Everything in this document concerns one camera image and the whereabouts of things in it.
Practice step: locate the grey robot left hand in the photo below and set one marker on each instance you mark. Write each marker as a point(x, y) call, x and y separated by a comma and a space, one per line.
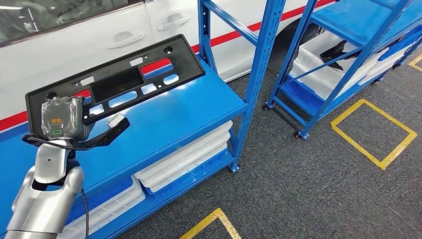
point(62, 118)

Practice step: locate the black plastic plate frame part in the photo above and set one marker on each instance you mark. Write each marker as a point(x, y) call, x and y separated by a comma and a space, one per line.
point(184, 62)

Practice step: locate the blue metal shelf rack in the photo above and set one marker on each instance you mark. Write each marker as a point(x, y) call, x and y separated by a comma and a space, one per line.
point(356, 16)
point(184, 109)

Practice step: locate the black plastic part in bin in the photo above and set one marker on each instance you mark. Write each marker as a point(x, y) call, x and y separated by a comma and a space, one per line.
point(333, 52)

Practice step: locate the white car red stripe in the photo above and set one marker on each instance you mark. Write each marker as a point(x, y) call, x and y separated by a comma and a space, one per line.
point(66, 49)

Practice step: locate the blue plastic crate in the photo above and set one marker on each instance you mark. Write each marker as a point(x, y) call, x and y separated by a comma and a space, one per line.
point(402, 43)
point(197, 176)
point(303, 95)

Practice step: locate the white plastic bin stack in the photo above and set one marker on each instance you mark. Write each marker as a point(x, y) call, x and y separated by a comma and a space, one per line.
point(379, 67)

